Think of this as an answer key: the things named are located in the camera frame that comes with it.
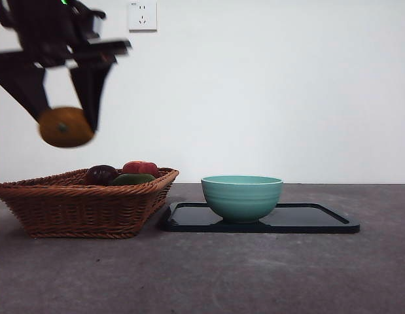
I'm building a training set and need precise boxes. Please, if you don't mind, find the brown kiwi fruit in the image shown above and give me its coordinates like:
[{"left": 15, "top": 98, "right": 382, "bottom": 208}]
[{"left": 37, "top": 106, "right": 96, "bottom": 148}]

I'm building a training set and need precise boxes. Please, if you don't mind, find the teal bowl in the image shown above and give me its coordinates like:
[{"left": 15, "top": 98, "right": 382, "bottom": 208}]
[{"left": 200, "top": 175, "right": 284, "bottom": 225}]

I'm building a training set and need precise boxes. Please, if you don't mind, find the dark purple fruit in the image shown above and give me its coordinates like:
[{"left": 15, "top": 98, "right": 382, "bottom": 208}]
[{"left": 84, "top": 164, "right": 120, "bottom": 186}]

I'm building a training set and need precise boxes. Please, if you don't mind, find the red apple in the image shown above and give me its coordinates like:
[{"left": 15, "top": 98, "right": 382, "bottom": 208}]
[{"left": 122, "top": 160, "right": 160, "bottom": 179}]

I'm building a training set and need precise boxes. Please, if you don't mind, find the green fruit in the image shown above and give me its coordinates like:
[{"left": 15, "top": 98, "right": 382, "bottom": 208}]
[{"left": 111, "top": 173, "right": 156, "bottom": 186}]

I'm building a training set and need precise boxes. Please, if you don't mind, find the brown wicker basket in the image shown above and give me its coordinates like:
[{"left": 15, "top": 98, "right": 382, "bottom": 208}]
[{"left": 0, "top": 167, "right": 181, "bottom": 239}]

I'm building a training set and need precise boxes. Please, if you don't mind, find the dark green tray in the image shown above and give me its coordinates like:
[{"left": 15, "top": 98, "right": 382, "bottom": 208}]
[{"left": 159, "top": 201, "right": 361, "bottom": 234}]

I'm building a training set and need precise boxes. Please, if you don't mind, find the pale grey left wrist camera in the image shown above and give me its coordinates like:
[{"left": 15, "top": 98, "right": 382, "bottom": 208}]
[{"left": 87, "top": 9, "right": 107, "bottom": 35}]

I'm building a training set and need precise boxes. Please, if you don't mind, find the white wall socket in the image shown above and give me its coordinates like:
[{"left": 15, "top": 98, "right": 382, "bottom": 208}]
[{"left": 128, "top": 1, "right": 158, "bottom": 33}]

